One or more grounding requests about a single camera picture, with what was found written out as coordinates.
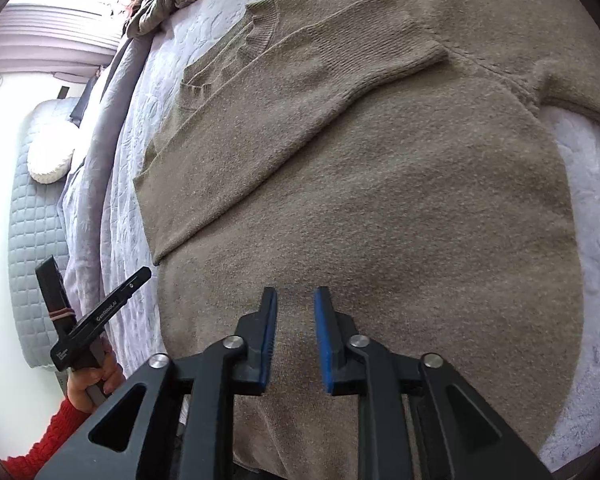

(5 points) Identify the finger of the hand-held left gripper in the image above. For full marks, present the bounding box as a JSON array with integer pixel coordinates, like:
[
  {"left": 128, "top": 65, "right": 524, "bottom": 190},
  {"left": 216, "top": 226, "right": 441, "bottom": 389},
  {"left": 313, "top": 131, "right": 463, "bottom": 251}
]
[{"left": 107, "top": 266, "right": 153, "bottom": 307}]

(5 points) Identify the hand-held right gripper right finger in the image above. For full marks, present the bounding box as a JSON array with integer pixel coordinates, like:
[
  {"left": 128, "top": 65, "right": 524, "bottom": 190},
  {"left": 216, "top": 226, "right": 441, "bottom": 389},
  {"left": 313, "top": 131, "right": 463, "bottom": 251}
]
[{"left": 314, "top": 286, "right": 554, "bottom": 480}]

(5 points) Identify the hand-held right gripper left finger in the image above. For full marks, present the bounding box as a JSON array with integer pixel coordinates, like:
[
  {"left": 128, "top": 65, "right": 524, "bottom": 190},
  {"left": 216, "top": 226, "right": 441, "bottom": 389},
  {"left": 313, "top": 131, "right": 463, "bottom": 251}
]
[{"left": 35, "top": 286, "right": 279, "bottom": 480}]

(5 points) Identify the beige knit sweater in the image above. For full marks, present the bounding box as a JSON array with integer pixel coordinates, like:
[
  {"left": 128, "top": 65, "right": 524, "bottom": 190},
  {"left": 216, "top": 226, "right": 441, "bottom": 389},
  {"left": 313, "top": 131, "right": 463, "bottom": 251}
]
[{"left": 132, "top": 0, "right": 600, "bottom": 480}]

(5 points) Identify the person's left forearm red sleeve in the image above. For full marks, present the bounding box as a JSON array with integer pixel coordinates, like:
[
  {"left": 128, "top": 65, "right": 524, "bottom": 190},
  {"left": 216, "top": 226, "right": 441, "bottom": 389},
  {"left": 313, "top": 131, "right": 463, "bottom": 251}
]
[{"left": 2, "top": 397, "right": 92, "bottom": 480}]

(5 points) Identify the person's left hand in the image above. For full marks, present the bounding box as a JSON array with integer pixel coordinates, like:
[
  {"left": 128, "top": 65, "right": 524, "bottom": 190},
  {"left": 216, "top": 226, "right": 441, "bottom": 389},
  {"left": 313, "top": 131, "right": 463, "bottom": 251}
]
[{"left": 67, "top": 341, "right": 126, "bottom": 412}]

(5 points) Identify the grey lilac blanket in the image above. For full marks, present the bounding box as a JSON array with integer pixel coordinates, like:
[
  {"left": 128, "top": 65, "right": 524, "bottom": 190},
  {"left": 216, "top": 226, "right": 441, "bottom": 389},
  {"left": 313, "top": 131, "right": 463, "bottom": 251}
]
[{"left": 60, "top": 35, "right": 152, "bottom": 361}]

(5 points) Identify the white fluffy cushion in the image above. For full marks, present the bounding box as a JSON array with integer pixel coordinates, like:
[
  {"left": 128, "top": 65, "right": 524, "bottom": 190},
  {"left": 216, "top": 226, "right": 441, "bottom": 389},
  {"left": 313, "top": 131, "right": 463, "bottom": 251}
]
[{"left": 27, "top": 121, "right": 77, "bottom": 185}]

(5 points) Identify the dark cloth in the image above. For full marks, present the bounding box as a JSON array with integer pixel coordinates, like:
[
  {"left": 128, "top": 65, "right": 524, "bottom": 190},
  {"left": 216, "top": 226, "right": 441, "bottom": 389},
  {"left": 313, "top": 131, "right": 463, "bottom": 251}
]
[{"left": 70, "top": 71, "right": 104, "bottom": 127}]

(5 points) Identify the lavender quilted bedspread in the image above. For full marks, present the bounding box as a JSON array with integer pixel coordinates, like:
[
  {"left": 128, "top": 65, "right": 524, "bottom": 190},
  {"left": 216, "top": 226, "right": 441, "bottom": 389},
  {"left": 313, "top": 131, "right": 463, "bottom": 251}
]
[{"left": 60, "top": 0, "right": 600, "bottom": 480}]

